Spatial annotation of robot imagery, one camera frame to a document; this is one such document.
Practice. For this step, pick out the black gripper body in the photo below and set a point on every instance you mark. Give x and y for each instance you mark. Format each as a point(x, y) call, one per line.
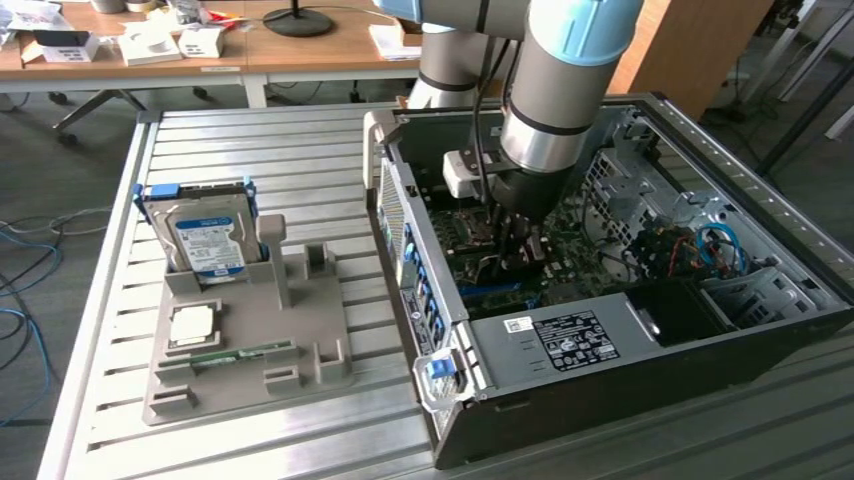
point(530, 195)

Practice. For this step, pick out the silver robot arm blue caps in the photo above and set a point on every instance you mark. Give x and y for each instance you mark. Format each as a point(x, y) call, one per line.
point(547, 100)

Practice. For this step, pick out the CPU socket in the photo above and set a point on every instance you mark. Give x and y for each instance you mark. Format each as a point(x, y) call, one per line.
point(476, 227)

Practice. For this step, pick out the green motherboard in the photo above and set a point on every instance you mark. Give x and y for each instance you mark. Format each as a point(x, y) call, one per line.
point(580, 260)

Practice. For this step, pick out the silver metal drive cage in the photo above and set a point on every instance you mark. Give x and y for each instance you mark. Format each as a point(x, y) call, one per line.
point(620, 200)

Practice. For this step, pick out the grey power supply unit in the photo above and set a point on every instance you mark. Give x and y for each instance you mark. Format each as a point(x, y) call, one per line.
point(507, 360)

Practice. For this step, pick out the blue case latch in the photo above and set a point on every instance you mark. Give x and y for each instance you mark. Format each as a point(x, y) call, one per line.
point(440, 367)

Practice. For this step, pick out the black open PC case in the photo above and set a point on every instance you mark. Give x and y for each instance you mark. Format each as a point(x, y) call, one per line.
point(600, 415)

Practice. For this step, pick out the silver disk bay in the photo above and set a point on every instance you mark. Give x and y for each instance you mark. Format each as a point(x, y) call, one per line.
point(760, 300)

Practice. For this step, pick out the white paper stack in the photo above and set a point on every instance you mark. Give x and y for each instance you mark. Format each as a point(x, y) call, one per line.
point(393, 45)

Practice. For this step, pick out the brown cardboard box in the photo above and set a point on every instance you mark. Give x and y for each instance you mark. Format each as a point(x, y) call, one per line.
point(409, 26)

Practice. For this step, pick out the wooden cabinet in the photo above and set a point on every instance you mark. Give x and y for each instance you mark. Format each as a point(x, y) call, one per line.
point(700, 50)

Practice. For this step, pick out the grey parts rack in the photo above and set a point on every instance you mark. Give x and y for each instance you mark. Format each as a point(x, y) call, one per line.
point(253, 320)

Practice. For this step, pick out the wooden desk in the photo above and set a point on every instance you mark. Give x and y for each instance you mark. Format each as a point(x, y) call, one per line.
point(300, 50)

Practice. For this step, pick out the hard disk in blue carrier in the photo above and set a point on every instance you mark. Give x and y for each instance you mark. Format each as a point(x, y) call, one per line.
point(207, 245)

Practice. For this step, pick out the green RAM stick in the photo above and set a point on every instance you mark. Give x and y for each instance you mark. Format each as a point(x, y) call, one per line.
point(233, 356)

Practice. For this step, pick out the black monitor stand base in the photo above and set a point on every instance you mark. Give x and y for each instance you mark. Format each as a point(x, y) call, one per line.
point(296, 22)

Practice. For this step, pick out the silver CPU chip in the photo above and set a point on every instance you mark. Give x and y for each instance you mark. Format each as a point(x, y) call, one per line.
point(189, 325)

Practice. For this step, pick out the small white labelled box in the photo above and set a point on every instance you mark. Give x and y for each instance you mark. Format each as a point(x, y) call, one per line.
point(200, 42)

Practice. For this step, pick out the white flat box round inset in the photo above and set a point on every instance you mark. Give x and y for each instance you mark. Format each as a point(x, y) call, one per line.
point(147, 47)

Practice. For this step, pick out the grey wheeled desk leg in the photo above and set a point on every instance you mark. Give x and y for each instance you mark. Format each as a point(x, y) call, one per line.
point(87, 107)

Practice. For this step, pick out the tape roll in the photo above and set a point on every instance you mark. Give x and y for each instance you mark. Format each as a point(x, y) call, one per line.
point(140, 5)

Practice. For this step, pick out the grey metal cup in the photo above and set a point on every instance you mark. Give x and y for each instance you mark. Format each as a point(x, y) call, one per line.
point(108, 5)

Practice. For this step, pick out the white box with black lid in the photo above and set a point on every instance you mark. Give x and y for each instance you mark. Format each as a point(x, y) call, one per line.
point(67, 47)

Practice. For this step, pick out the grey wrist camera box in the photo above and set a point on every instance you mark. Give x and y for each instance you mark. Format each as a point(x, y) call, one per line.
point(463, 172)

